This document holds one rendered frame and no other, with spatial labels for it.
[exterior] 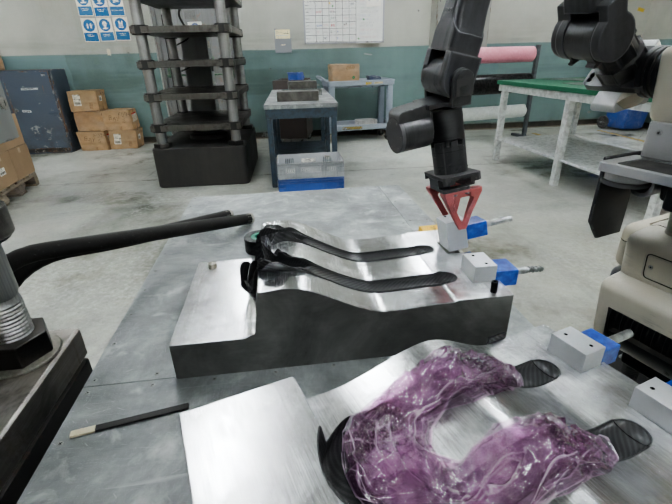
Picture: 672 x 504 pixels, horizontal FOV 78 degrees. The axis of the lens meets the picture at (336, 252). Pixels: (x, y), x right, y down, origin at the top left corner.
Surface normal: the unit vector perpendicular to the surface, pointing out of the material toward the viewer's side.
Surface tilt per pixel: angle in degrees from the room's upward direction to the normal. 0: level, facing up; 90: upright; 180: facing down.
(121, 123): 88
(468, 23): 82
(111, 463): 0
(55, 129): 90
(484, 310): 90
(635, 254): 98
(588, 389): 0
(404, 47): 90
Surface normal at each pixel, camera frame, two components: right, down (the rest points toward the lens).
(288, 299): 0.13, 0.42
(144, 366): -0.03, -0.90
